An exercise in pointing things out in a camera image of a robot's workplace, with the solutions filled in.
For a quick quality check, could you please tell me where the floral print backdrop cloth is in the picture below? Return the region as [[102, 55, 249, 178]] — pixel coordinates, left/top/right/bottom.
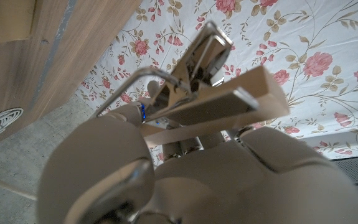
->
[[75, 0, 358, 159]]

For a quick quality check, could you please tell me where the white Ethernet cable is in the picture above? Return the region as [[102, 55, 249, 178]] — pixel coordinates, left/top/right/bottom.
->
[[0, 107, 24, 151]]

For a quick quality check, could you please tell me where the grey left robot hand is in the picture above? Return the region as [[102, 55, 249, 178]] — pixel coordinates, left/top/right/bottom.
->
[[37, 79, 358, 224]]

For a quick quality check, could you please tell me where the long wooden clip hanger board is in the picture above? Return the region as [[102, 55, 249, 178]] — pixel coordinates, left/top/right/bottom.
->
[[93, 21, 291, 147]]

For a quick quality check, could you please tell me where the brown cardboard package box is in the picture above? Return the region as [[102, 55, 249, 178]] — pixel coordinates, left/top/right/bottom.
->
[[0, 0, 37, 48]]

